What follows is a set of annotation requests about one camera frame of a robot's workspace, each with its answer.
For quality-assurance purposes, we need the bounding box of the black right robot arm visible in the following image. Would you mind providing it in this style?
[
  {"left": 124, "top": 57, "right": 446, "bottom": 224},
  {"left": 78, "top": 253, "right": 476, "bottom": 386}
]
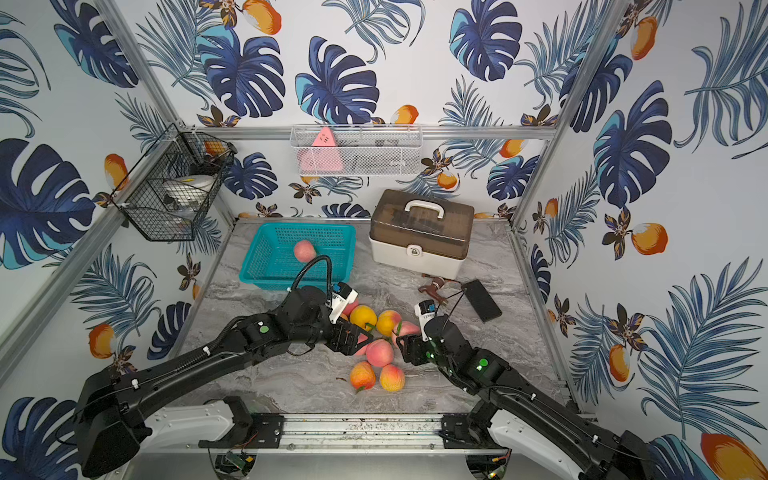
[{"left": 396, "top": 316, "right": 660, "bottom": 479}]

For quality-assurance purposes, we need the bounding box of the black wire wall basket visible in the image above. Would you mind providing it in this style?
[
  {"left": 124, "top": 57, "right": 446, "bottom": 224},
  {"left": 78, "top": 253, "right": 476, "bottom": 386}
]
[{"left": 109, "top": 124, "right": 237, "bottom": 242}]

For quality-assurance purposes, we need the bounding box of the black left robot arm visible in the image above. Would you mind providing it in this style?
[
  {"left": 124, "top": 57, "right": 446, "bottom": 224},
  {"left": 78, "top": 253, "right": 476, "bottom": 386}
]
[{"left": 73, "top": 286, "right": 373, "bottom": 478}]

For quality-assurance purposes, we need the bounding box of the pink triangle object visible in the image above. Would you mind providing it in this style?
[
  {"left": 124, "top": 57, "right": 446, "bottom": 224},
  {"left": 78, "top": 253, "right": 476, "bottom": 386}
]
[{"left": 298, "top": 127, "right": 344, "bottom": 175}]

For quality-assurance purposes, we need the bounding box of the yellow peach centre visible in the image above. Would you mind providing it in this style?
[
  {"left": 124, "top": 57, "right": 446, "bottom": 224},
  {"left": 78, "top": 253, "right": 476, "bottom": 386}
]
[{"left": 349, "top": 305, "right": 378, "bottom": 332}]

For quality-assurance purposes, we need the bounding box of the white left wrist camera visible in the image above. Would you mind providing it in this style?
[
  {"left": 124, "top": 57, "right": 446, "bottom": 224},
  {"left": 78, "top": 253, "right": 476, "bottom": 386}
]
[{"left": 329, "top": 282, "right": 358, "bottom": 324}]

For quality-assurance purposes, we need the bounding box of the pink peach top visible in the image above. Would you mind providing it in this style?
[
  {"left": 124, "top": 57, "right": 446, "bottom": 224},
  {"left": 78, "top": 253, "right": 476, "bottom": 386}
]
[{"left": 342, "top": 300, "right": 359, "bottom": 317}]

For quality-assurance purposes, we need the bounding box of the brown toy figure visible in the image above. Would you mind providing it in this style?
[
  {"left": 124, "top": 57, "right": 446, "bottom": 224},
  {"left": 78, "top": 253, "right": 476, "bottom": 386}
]
[{"left": 417, "top": 274, "right": 463, "bottom": 303}]

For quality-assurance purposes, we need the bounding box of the brown white storage box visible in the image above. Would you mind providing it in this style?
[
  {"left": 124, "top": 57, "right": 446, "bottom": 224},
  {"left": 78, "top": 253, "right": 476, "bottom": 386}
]
[{"left": 369, "top": 189, "right": 475, "bottom": 279}]

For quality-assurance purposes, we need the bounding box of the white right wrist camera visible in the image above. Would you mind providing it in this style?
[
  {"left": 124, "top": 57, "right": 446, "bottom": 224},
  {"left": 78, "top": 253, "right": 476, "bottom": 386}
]
[{"left": 414, "top": 299, "right": 438, "bottom": 342}]

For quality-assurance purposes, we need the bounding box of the white bowl in wire basket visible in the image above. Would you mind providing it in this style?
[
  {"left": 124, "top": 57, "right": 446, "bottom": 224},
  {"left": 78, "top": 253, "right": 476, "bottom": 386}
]
[{"left": 162, "top": 175, "right": 214, "bottom": 211}]

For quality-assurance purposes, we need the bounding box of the yellow red peach right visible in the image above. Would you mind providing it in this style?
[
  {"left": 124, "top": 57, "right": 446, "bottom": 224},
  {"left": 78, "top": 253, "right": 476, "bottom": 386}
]
[{"left": 376, "top": 310, "right": 402, "bottom": 337}]

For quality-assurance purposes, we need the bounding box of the teal plastic basket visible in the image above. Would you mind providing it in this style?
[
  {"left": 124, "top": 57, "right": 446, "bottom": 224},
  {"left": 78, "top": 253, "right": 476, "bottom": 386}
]
[{"left": 239, "top": 222, "right": 356, "bottom": 291}]

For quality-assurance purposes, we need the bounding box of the black phone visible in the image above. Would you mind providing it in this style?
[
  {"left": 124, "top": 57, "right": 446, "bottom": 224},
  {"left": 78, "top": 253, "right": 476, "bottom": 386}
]
[{"left": 462, "top": 279, "right": 503, "bottom": 323}]

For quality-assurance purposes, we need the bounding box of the clear wall shelf tray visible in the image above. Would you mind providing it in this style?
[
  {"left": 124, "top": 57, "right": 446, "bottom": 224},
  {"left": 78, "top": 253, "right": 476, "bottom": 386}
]
[{"left": 290, "top": 124, "right": 423, "bottom": 177}]

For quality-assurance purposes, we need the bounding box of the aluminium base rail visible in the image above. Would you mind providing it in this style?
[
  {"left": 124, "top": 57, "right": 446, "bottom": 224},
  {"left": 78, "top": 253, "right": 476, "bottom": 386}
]
[{"left": 116, "top": 411, "right": 608, "bottom": 455}]

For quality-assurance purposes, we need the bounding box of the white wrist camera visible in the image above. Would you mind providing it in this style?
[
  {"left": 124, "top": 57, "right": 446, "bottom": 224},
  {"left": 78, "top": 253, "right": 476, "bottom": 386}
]
[
  {"left": 329, "top": 282, "right": 358, "bottom": 324},
  {"left": 414, "top": 299, "right": 438, "bottom": 342}
]

